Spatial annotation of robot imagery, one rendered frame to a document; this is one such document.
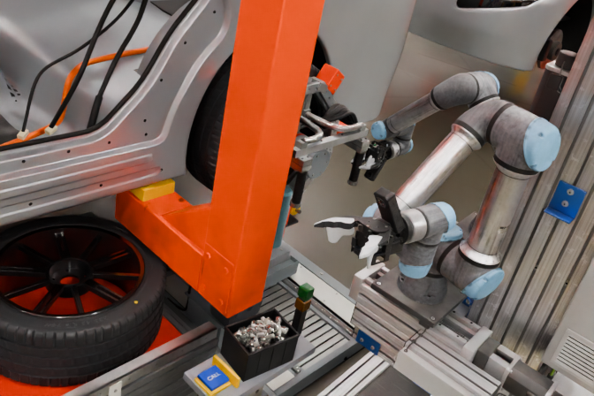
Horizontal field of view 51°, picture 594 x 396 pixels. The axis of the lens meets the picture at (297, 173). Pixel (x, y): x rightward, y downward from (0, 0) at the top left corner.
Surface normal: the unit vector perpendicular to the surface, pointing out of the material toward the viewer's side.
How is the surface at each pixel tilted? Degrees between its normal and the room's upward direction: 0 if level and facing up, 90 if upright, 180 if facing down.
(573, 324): 90
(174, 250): 90
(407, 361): 90
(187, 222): 90
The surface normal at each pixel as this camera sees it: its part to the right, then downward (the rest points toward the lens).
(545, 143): 0.59, 0.37
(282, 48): 0.70, 0.45
